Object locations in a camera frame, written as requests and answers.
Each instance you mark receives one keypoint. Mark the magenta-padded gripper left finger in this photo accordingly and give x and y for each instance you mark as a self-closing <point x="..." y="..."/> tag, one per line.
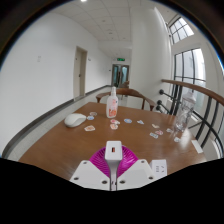
<point x="87" y="173"/>

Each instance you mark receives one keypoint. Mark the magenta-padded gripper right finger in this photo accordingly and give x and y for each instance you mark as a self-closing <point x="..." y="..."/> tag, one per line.
<point x="138" y="173"/>

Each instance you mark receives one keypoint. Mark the white charger block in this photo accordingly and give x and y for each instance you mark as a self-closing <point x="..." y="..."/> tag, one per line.
<point x="113" y="151"/>

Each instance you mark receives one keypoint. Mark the small sticker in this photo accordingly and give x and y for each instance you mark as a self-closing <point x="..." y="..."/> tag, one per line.
<point x="140" y="122"/>
<point x="153" y="135"/>
<point x="115" y="121"/>
<point x="90" y="117"/>
<point x="128" y="120"/>
<point x="93" y="113"/>
<point x="169" y="130"/>
<point x="159" y="132"/>
<point x="155" y="126"/>
<point x="114" y="126"/>
<point x="89" y="128"/>
<point x="177" y="139"/>

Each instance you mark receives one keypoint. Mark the white computer mouse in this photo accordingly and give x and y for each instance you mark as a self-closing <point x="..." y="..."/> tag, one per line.
<point x="75" y="120"/>

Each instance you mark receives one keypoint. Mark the white spray bottle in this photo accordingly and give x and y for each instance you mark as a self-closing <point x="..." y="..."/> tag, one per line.
<point x="112" y="105"/>

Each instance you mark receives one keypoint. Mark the wooden chair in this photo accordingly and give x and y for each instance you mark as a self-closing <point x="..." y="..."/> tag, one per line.
<point x="128" y="92"/>

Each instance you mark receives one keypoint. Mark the glass double door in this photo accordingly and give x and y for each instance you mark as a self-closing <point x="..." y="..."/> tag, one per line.
<point x="120" y="75"/>

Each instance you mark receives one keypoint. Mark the beige side door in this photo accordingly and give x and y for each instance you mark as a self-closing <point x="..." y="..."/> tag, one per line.
<point x="80" y="72"/>

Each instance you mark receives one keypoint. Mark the wood-topped black railing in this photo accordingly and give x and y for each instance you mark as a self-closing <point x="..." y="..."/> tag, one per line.
<point x="196" y="89"/>

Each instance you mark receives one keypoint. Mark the tall black-framed window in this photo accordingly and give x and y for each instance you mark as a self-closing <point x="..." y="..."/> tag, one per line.
<point x="190" y="71"/>

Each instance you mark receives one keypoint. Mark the green exit sign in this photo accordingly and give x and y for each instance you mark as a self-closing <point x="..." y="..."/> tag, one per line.
<point x="120" y="59"/>

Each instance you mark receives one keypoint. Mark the arched window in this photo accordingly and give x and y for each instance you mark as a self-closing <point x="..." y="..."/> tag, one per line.
<point x="180" y="30"/>

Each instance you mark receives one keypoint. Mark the ceiling light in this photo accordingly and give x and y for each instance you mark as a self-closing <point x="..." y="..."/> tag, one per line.
<point x="83" y="0"/>

